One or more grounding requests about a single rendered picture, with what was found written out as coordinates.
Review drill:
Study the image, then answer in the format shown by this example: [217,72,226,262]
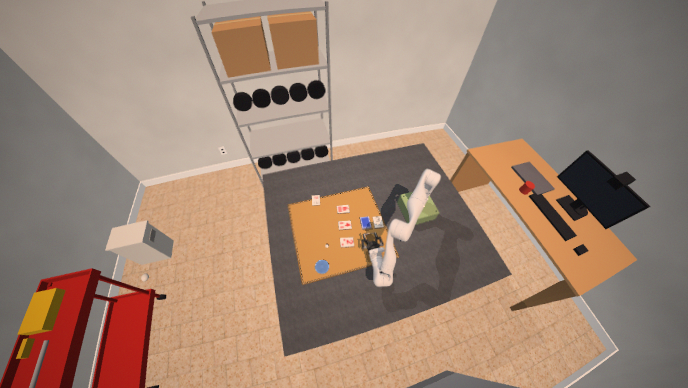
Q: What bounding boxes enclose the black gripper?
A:
[361,232,384,253]

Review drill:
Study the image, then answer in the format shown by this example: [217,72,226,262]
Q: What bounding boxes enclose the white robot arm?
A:
[369,169,441,287]

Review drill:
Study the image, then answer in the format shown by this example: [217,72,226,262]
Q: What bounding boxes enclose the blue round disc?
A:
[315,260,329,274]

